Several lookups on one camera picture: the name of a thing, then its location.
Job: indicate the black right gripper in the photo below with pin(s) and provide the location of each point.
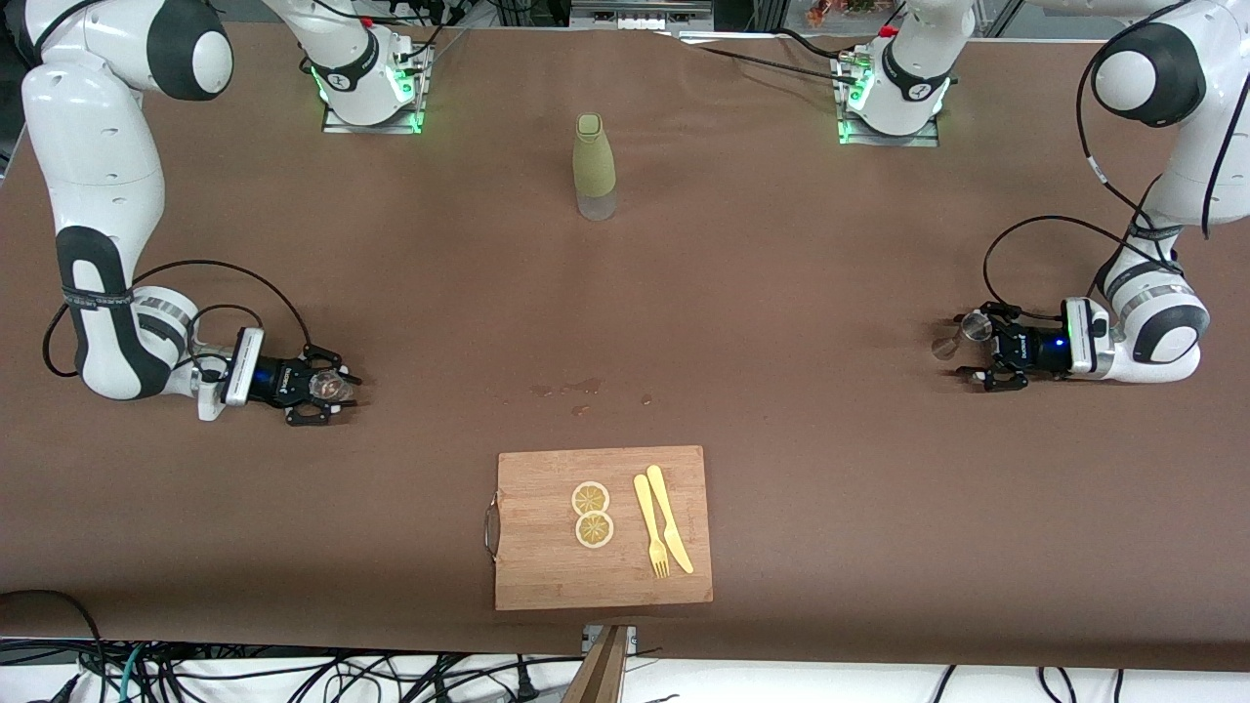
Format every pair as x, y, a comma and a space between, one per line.
276, 378

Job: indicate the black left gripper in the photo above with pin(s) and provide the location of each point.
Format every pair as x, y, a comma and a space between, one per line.
1033, 352

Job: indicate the clear glass shaker cup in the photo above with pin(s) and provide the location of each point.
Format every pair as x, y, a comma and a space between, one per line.
332, 386

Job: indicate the steel jigger measuring cup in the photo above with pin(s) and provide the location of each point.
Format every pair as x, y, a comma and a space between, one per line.
974, 327

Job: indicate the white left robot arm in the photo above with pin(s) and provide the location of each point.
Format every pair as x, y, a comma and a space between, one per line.
1162, 322

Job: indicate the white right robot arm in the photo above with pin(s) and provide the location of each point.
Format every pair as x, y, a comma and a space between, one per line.
98, 176

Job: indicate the brown table cover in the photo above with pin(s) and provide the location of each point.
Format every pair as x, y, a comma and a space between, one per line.
781, 488

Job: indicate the wooden cutting board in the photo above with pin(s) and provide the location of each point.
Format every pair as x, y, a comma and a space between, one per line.
547, 566

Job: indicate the lemon slice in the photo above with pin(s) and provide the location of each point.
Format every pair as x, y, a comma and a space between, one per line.
594, 530
590, 498

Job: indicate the green sleeved glass bottle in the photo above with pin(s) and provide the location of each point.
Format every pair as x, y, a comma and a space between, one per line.
594, 166

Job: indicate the yellow plastic fork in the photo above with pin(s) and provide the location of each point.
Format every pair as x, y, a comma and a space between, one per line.
648, 522

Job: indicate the yellow plastic knife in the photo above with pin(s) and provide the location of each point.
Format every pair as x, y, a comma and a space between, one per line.
668, 522

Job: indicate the grey power strip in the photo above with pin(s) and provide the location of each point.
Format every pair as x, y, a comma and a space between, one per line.
640, 14

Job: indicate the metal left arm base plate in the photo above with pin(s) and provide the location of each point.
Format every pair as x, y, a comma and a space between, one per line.
848, 132

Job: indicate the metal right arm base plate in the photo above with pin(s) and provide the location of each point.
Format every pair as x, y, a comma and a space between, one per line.
408, 115

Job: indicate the wooden post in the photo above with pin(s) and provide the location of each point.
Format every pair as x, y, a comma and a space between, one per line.
601, 674

